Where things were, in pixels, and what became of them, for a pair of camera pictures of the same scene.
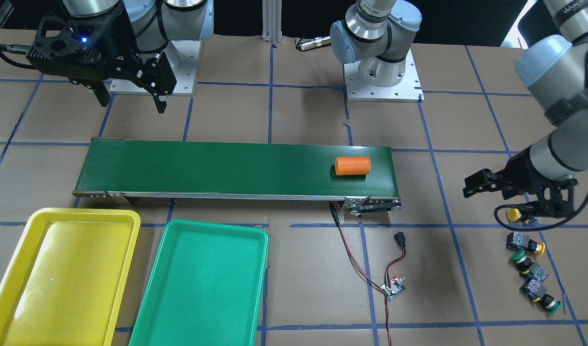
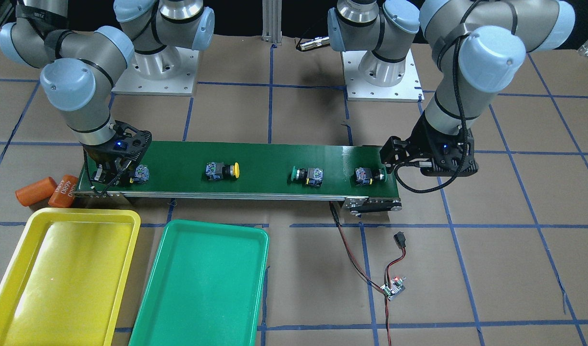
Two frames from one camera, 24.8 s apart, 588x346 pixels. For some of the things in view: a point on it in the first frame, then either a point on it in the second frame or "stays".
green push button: (522, 262) → (311, 176)
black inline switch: (400, 240) stays
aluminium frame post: (271, 18) stays
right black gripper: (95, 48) → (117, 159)
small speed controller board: (397, 286) stays
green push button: (536, 290) → (363, 176)
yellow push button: (517, 240) → (217, 171)
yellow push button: (513, 214) → (142, 174)
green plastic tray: (205, 288) stays
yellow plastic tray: (66, 283) stays
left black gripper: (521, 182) → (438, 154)
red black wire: (363, 276) stays
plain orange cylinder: (352, 166) → (36, 192)
